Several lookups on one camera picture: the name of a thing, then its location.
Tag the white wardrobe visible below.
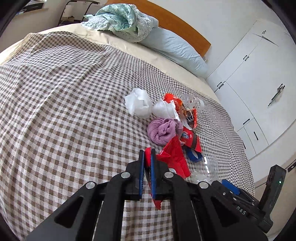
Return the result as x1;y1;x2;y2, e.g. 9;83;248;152
207;20;295;159

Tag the green floral quilt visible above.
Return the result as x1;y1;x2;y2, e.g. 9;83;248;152
81;4;159;43

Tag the wooden headboard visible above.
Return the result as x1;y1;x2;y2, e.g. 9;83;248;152
106;0;211;57

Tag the red foil wrapper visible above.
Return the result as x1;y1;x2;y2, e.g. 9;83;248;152
143;135;192;211

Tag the checkered bed blanket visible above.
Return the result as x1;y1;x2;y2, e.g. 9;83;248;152
1;31;255;240

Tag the clear plastic bottle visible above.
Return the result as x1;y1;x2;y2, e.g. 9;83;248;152
181;93;205;112

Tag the purple cloth ball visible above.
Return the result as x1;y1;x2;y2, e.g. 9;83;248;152
147;118;184;146

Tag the red snack wrapper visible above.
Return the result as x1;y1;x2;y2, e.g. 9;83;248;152
164;93;197;130

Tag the light blue pillow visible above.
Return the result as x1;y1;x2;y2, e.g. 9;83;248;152
140;28;208;78

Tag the black metal side table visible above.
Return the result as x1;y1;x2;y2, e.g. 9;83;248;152
58;1;103;27

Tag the crushed clear bottle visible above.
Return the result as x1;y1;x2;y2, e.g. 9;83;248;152
191;156;221;184

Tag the white crumpled plastic bag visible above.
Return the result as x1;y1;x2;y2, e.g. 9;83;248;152
125;88;152;119

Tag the cream bed sheet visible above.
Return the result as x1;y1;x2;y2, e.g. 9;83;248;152
1;24;220;114

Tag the red blue snack packet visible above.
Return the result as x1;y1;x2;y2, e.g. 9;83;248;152
180;126;203;163

